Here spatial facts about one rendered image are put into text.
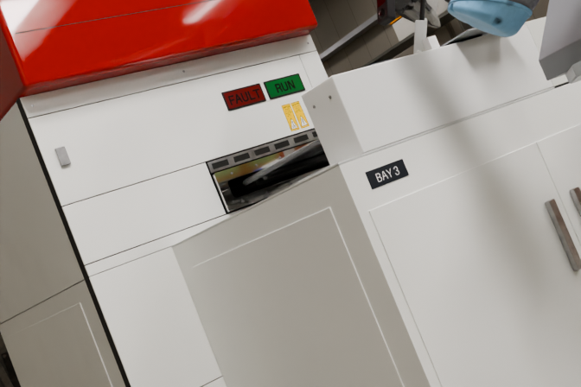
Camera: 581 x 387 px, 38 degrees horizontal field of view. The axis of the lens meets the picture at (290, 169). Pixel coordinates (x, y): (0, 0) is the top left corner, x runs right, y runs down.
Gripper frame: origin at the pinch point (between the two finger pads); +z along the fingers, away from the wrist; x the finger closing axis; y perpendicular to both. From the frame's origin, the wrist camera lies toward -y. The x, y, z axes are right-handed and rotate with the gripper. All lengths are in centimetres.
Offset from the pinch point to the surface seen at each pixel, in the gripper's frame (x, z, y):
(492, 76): -33.1, 4.5, -32.4
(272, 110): 28.0, -17.4, -29.8
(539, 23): -31.3, 9.9, -10.8
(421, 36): -2.6, -2.3, -7.9
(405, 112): -36, -9, -55
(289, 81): 28.3, -17.7, -19.8
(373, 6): 604, 117, 545
